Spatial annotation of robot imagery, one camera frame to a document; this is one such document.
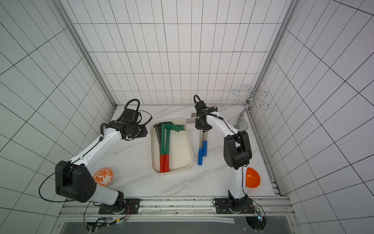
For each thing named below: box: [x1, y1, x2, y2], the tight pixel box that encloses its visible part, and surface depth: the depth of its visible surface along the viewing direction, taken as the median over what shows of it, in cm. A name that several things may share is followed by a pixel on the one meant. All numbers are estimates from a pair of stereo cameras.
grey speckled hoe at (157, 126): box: [153, 123, 161, 147], surface depth 100 cm
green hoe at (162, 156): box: [159, 122, 173, 174], surface depth 90 cm
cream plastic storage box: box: [149, 118, 195, 175], surface depth 94 cm
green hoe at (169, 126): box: [164, 123, 186, 173], surface depth 99 cm
